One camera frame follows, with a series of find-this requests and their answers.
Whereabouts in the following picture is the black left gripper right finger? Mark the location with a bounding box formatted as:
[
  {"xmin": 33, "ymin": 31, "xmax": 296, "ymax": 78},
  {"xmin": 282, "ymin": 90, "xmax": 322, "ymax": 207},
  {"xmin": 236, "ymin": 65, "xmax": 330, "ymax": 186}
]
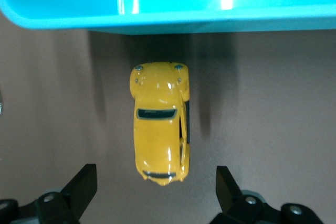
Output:
[{"xmin": 216, "ymin": 165, "xmax": 324, "ymax": 224}]

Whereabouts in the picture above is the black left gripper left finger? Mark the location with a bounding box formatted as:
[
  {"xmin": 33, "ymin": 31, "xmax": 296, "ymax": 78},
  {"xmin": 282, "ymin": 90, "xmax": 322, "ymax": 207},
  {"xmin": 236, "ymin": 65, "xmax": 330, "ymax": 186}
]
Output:
[{"xmin": 0, "ymin": 163, "xmax": 98, "ymax": 224}]

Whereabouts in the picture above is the yellow beetle toy car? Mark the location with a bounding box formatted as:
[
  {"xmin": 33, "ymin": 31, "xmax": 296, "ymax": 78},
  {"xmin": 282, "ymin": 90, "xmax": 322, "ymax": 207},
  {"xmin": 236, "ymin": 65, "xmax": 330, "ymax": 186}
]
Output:
[{"xmin": 129, "ymin": 61, "xmax": 192, "ymax": 187}]

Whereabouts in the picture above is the brown table mat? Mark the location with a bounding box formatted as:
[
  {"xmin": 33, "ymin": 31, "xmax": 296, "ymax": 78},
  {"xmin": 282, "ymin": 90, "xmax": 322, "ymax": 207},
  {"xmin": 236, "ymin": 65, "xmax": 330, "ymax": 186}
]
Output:
[{"xmin": 0, "ymin": 11, "xmax": 336, "ymax": 224}]

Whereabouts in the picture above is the turquoise plastic bin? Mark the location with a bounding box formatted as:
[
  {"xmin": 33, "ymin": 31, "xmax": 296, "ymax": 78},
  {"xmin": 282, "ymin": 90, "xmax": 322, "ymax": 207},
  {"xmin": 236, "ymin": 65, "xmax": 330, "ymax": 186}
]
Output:
[{"xmin": 0, "ymin": 0, "xmax": 336, "ymax": 36}]

